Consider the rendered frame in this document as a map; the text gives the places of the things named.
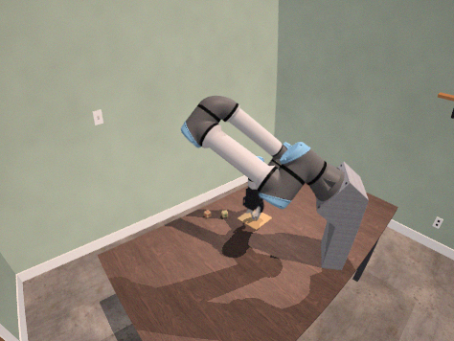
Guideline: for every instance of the peach mat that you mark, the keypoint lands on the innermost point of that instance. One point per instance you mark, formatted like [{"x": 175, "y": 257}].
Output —
[{"x": 246, "y": 218}]

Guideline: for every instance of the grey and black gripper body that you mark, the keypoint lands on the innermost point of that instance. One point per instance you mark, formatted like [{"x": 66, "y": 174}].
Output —
[{"x": 253, "y": 199}]

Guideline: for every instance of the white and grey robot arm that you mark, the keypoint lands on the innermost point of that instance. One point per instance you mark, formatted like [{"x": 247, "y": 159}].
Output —
[{"x": 280, "y": 180}]

